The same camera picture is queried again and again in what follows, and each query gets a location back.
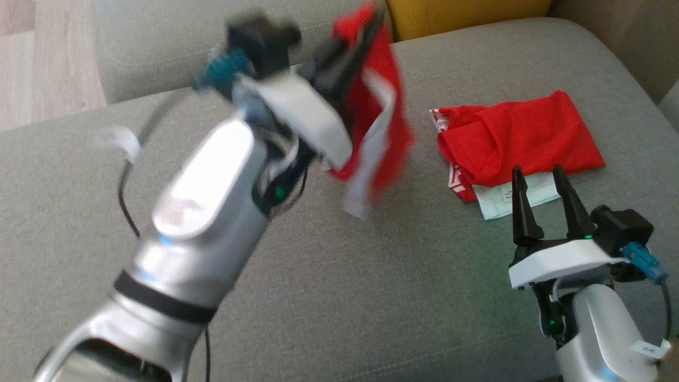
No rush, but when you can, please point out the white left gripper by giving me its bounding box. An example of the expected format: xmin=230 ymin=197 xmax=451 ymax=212
xmin=239 ymin=10 xmax=386 ymax=170

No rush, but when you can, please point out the black cable teal plug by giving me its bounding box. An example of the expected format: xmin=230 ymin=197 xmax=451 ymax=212
xmin=118 ymin=50 xmax=250 ymax=239
xmin=621 ymin=242 xmax=673 ymax=345

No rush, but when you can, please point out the black left cable teal plug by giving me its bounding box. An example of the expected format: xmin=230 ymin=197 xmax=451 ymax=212
xmin=118 ymin=50 xmax=250 ymax=239

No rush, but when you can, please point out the black right cable teal plug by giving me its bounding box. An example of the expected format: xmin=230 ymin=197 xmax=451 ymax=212
xmin=621 ymin=242 xmax=673 ymax=345

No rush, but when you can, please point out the large grey sofa seat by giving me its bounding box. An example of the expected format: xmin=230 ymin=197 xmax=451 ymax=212
xmin=0 ymin=18 xmax=679 ymax=382

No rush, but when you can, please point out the large yellow back cushion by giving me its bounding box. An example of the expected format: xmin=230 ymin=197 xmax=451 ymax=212
xmin=385 ymin=0 xmax=553 ymax=42

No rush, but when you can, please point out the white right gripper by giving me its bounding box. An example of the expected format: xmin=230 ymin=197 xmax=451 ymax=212
xmin=508 ymin=166 xmax=628 ymax=290

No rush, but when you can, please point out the red Bulls 23 garment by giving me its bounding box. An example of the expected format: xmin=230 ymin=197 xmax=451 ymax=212
xmin=326 ymin=3 xmax=415 ymax=219

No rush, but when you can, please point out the white left cable tag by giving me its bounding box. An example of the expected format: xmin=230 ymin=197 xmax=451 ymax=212
xmin=101 ymin=127 xmax=141 ymax=162

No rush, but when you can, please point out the red garment with striped trim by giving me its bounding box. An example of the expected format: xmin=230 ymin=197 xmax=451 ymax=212
xmin=429 ymin=90 xmax=606 ymax=221

